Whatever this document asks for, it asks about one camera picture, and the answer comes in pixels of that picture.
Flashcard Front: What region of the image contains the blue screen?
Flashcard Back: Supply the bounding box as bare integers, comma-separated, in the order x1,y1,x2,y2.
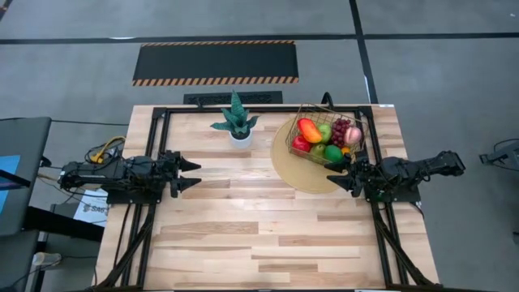
0,155,21,216

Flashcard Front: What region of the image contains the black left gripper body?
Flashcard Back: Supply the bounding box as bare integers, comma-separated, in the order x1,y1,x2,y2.
156,149,182,200

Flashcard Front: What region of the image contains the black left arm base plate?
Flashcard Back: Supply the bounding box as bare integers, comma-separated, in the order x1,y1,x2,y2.
105,187,163,205

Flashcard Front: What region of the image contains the dark green lime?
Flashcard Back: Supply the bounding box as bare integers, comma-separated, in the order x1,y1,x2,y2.
324,144,345,163

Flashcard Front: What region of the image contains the black hazard-striped floor mat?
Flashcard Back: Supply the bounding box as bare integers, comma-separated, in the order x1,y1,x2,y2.
131,39,300,87

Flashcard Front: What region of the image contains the gold wire basket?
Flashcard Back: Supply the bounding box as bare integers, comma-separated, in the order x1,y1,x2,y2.
285,103,370,166

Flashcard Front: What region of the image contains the clear plastic bottle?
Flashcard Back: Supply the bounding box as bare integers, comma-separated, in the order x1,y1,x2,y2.
32,251,62,268

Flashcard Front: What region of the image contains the grey cart top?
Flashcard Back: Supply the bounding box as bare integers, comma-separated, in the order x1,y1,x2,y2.
0,116,53,238

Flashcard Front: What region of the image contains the black aluminium table frame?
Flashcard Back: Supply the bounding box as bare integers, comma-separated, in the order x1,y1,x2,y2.
95,105,443,291

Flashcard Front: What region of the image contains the yellow cable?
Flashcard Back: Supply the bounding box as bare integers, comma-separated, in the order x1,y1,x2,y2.
89,135,127,164

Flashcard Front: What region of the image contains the purple grape bunch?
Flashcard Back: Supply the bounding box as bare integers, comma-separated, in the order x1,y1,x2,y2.
331,118,353,148

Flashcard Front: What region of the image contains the round red fruit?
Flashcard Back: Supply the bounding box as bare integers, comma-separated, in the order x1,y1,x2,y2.
291,135,312,153

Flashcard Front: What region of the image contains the pink peach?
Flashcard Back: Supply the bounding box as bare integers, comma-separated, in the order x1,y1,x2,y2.
343,126,362,146

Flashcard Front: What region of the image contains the white printed paper sign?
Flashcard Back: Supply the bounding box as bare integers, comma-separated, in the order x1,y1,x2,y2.
73,188,109,227

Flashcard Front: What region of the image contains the round woven tan placemat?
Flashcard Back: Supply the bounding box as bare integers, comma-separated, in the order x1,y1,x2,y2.
270,117,350,195

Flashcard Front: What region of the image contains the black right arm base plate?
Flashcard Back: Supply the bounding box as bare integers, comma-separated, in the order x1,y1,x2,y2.
362,178,422,204

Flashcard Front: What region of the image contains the red-orange mango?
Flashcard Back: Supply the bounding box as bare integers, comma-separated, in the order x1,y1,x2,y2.
297,118,324,144

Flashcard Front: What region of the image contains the light green apple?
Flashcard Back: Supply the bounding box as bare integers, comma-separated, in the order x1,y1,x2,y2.
317,123,333,143

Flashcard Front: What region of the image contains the black perforated floor strip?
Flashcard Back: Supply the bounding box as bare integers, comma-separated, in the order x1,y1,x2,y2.
182,90,284,105

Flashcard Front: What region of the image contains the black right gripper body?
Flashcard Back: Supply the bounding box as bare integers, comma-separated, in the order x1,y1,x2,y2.
346,156,381,199

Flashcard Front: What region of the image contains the potted succulent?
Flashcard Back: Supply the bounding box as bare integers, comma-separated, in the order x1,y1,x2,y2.
209,89,260,150

